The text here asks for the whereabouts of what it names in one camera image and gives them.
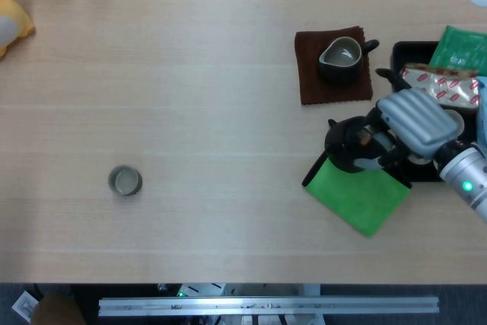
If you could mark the dark ceramic pitcher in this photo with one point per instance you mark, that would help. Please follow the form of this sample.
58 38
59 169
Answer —
338 70

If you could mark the grey-green ceramic teacup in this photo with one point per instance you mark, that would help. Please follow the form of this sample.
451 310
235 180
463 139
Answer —
125 180

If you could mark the black plastic tray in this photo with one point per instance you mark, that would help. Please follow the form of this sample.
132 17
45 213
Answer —
411 51

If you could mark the black cast-iron teapot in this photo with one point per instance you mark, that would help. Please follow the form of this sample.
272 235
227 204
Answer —
340 146

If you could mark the green cloth with black trim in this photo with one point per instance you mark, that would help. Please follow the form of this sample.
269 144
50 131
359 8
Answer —
357 199

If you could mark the aluminium profile rail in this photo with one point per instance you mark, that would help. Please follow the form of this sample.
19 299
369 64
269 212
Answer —
266 306

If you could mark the white cup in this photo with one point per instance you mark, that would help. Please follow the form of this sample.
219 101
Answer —
458 119
420 160

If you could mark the yellow plush toy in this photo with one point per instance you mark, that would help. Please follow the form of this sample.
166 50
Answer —
11 16

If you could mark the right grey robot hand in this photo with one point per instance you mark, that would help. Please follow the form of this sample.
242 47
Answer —
418 123

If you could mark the light blue wipes pack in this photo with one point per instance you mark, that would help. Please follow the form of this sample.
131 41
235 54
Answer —
483 127

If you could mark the brown cloth mat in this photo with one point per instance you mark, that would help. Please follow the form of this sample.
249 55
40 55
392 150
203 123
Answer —
312 85

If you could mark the white floor socket box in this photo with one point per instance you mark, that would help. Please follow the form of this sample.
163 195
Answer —
24 305

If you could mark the red white snack packet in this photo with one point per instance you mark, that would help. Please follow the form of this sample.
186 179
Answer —
456 89

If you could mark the orange-brown seat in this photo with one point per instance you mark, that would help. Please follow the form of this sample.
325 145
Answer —
57 311

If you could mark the green tea packet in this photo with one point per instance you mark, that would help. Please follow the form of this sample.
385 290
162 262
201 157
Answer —
456 47

